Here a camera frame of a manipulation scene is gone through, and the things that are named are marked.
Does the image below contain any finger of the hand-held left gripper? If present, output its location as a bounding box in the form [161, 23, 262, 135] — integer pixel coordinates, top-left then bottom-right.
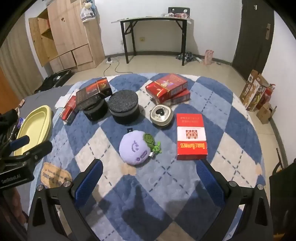
[23, 141, 53, 163]
[9, 136, 30, 151]

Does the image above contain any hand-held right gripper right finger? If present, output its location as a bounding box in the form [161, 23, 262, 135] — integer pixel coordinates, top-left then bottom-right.
[196, 159, 273, 241]

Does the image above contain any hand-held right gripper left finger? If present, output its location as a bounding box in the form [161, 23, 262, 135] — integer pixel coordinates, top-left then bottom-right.
[28, 159, 103, 241]

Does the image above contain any yellow plastic basin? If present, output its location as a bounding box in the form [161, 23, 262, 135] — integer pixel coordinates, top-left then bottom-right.
[13, 105, 54, 157]

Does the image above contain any small red dark-sided box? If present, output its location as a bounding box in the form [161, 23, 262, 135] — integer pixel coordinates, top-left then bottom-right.
[60, 95, 79, 124]

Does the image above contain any red and white carton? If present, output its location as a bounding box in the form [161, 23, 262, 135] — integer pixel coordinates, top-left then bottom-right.
[176, 113, 208, 161]

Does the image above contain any purple plush toy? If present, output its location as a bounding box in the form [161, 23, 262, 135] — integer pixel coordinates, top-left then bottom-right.
[119, 130, 163, 165]

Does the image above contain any black foam cylinder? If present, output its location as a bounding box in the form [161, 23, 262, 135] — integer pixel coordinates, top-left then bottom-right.
[108, 90, 140, 124]
[83, 98, 109, 121]

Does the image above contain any round metal tin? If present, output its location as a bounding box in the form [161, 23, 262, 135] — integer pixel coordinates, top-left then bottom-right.
[149, 104, 174, 128]

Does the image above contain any dark metallic red carton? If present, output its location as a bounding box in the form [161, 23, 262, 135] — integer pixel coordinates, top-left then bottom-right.
[76, 77, 112, 110]

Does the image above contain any glossy red carton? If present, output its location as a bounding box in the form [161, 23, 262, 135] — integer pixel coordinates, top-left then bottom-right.
[159, 89, 191, 107]
[145, 73, 188, 103]

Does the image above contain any person's left forearm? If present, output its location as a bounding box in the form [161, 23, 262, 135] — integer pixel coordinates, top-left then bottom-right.
[0, 188, 26, 232]

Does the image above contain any blue checkered fleece blanket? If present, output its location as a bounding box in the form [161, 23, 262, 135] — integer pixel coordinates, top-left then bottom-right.
[35, 73, 266, 241]

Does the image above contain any white cloth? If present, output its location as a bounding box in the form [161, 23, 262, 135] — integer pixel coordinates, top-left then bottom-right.
[55, 94, 74, 109]

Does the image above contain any brown wooden panel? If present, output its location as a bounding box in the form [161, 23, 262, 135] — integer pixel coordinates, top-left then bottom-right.
[0, 66, 20, 108]

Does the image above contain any black suitcase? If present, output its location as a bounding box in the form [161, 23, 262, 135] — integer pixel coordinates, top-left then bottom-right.
[35, 68, 73, 93]

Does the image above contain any black chair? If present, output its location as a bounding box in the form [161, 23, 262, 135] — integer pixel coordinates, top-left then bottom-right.
[269, 152, 296, 241]

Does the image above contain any beige curtain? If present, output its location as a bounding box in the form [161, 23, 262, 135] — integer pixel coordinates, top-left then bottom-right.
[0, 14, 44, 93]

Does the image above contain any brown cardboard box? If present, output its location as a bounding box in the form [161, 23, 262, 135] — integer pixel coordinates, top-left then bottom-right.
[256, 102, 277, 124]

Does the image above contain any printed cardboard box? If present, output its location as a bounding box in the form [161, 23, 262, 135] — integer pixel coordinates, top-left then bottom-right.
[239, 70, 270, 112]

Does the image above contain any red fire extinguisher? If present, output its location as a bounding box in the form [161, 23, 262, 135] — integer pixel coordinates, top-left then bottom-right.
[255, 83, 276, 109]

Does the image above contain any wooden wardrobe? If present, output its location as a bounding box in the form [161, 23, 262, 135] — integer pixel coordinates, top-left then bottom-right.
[28, 0, 105, 73]

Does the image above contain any pink bag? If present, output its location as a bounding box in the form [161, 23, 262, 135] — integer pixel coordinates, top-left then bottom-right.
[205, 49, 214, 66]

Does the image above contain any pile of clothes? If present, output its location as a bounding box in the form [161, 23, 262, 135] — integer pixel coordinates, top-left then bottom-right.
[176, 52, 199, 62]

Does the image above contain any white plastic bag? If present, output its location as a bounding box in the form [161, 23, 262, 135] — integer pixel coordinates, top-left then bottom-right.
[80, 1, 96, 22]

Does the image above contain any dark door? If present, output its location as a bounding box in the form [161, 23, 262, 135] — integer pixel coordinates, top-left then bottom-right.
[232, 0, 275, 75]

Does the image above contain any black folding table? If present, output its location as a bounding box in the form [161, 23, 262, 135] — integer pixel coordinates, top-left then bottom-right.
[111, 15, 192, 66]

